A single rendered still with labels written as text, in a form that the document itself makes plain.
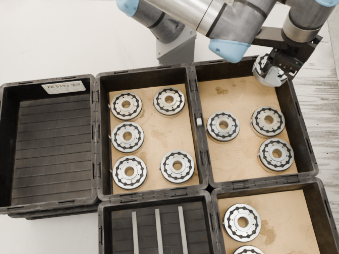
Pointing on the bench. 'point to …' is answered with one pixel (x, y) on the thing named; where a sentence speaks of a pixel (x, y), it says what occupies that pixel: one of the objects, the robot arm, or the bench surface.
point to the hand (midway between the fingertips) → (266, 73)
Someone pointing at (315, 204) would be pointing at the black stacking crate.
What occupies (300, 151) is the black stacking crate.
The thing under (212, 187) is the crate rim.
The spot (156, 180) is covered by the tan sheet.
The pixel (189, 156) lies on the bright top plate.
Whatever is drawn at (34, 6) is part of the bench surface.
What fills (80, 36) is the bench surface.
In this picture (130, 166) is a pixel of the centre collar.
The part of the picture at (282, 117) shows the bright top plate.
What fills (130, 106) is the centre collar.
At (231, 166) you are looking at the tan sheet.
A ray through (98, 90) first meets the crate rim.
